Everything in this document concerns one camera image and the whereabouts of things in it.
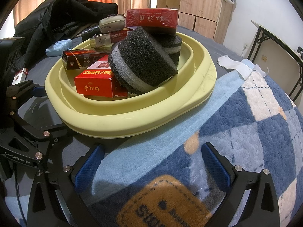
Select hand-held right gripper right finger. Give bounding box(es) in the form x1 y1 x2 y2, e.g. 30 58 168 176
201 142 280 227

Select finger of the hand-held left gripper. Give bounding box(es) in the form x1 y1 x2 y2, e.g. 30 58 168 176
14 117 77 171
6 80 46 124

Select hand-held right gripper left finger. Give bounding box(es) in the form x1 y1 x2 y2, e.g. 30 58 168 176
27 143 105 227

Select black red box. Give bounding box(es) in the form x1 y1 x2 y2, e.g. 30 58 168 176
62 48 119 71

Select red white box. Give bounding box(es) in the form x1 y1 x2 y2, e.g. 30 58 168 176
73 55 129 98

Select pale yellow plastic basin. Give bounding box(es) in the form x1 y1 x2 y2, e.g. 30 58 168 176
45 32 217 138

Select plain red box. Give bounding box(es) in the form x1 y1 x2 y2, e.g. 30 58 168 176
83 91 138 100

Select silver red carton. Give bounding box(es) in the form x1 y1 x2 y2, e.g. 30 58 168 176
89 28 133 48

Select black foam cylinder white band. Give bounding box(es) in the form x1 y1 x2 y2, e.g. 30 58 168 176
108 26 179 94
151 33 183 66

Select red long carton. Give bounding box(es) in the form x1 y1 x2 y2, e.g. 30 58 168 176
125 8 179 35

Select small red white pack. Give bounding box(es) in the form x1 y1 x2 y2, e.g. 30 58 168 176
13 68 27 86

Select blue white checked blanket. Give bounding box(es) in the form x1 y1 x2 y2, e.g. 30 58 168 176
5 58 303 227

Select light blue case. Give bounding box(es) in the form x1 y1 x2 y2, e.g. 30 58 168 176
45 39 73 57

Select black jacket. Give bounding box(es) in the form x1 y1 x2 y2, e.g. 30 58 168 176
14 0 119 63

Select wooden wardrobe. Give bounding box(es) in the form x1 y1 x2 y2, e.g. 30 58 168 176
156 0 235 44

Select dark gripper cable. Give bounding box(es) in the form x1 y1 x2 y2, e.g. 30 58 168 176
13 166 26 227

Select black frame folding table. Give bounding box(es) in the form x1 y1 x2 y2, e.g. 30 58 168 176
247 20 303 105

